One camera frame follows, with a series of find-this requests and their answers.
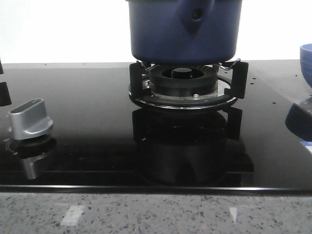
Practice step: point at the light blue plastic bowl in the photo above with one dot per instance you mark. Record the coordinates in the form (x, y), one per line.
(306, 62)

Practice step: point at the dark blue cooking pot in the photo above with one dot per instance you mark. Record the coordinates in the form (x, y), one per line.
(184, 32)

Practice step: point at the black pot support grate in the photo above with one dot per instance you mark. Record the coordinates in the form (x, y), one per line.
(231, 86)

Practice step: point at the black gas burner head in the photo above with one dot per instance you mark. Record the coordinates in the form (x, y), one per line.
(183, 81)

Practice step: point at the black glass gas cooktop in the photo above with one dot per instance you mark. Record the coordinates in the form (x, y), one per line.
(102, 142)

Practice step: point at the silver stove control knob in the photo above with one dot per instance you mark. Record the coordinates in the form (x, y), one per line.
(29, 120)

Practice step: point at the black left burner grate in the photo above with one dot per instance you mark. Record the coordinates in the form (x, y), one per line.
(5, 99)

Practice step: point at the blue white sticker label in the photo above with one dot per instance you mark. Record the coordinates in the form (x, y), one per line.
(307, 145)

